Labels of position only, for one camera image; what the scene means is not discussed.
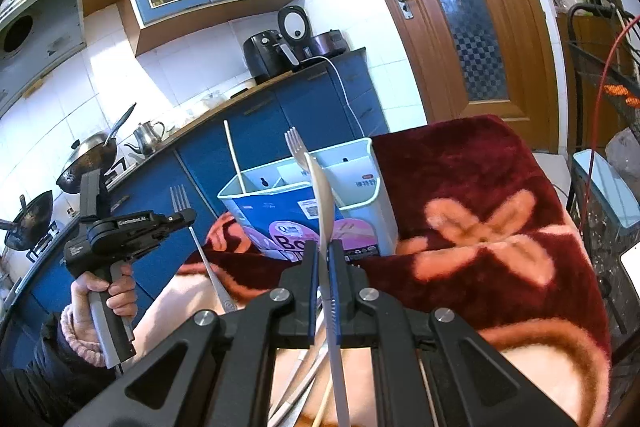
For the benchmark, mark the large black wok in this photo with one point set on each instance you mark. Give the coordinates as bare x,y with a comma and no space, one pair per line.
96,152

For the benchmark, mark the steel kettle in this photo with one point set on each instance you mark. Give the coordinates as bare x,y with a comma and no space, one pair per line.
149,137

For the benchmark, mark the steel fork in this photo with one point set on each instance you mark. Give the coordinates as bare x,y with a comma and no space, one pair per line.
180,201

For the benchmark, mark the grey range hood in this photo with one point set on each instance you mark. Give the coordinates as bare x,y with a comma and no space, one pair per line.
36,37

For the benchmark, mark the red floral blanket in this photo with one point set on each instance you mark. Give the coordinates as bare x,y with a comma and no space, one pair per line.
481,231

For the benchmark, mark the black air fryer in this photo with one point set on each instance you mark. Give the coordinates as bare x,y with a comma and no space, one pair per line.
264,56

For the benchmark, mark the wooden door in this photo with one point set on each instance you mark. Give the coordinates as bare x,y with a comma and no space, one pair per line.
483,57

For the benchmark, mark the wooden chopstick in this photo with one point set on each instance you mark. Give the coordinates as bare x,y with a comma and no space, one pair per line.
235,162

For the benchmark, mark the blue kitchen base cabinets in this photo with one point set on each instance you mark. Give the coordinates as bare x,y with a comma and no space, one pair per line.
327,102

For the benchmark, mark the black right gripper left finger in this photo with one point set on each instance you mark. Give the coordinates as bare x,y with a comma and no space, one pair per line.
215,370

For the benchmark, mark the black wire rack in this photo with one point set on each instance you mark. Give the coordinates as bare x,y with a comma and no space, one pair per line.
604,193

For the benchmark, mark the white plastic fork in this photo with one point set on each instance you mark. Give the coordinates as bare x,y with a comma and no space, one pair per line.
297,148

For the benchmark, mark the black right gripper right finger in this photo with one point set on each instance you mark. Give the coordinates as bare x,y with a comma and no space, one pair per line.
429,369

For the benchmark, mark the person's left forearm sleeve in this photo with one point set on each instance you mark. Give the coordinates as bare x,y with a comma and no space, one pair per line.
65,374

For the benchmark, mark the person's left hand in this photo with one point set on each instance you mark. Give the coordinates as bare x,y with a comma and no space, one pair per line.
122,300

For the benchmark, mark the dark rice cooker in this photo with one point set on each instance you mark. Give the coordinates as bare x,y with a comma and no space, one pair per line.
299,40

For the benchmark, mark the beige plastic spoon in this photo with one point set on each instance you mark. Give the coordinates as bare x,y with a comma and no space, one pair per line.
325,202

